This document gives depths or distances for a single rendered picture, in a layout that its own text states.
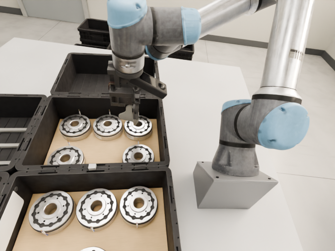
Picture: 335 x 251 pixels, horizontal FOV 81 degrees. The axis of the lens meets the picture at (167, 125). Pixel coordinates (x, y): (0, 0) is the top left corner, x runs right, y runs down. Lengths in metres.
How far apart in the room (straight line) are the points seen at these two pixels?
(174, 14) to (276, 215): 0.75
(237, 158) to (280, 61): 0.29
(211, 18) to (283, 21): 0.18
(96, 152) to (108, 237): 0.27
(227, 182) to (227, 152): 0.10
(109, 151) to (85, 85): 0.39
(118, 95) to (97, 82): 0.46
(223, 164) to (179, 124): 0.39
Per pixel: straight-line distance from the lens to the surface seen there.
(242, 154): 0.65
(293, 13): 0.62
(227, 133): 0.65
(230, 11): 0.68
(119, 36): 0.44
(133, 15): 0.42
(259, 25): 3.77
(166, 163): 0.56
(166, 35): 0.45
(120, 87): 0.55
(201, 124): 1.01
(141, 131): 0.72
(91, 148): 0.73
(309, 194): 2.02
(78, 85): 1.00
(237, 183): 0.62
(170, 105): 1.07
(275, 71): 0.57
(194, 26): 0.47
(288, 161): 2.11
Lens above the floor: 1.41
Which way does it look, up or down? 47 degrees down
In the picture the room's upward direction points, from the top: 9 degrees clockwise
